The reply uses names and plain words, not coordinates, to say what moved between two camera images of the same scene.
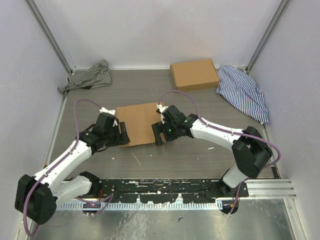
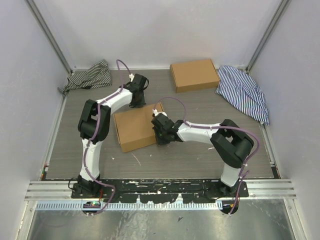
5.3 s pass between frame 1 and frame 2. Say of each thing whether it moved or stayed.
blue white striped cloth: stayed
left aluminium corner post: stayed
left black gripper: moved
